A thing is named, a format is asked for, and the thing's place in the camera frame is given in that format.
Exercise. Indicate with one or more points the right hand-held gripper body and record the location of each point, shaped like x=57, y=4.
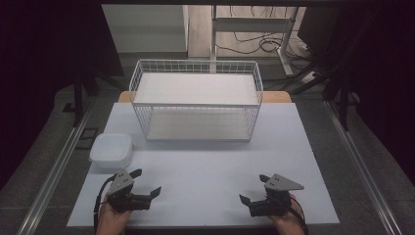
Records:
x=280, y=185

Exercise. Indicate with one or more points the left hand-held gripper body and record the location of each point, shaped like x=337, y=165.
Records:
x=120, y=184

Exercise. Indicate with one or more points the person's left hand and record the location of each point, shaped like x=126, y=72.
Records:
x=111, y=220

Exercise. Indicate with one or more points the person's right hand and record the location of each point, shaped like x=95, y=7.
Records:
x=288, y=223

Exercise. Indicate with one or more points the white plastic lidded container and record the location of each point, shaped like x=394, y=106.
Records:
x=111, y=150

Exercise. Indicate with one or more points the black stand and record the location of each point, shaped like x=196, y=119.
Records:
x=343, y=98
x=77, y=98

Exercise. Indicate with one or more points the white power strip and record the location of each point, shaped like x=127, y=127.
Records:
x=308, y=77

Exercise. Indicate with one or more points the white cabinet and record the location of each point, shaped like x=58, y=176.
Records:
x=145, y=29

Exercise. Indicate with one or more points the aluminium floor rail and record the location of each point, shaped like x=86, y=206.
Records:
x=362, y=169
x=55, y=169

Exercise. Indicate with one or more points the white metal desk frame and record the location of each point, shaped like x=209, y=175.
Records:
x=251, y=24

